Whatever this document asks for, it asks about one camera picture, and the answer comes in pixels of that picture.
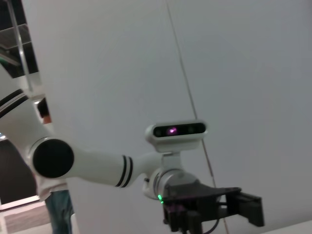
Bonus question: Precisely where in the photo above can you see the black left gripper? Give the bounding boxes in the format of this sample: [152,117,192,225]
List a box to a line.
[162,176,265,232]

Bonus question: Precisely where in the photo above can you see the person in white shirt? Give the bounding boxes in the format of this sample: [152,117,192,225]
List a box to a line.
[36,97,76,234]

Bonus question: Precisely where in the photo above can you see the grey metal pole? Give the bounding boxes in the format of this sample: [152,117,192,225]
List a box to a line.
[11,0,34,91]

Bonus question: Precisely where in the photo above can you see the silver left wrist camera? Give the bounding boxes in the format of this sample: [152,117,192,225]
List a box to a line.
[145,119,208,153]

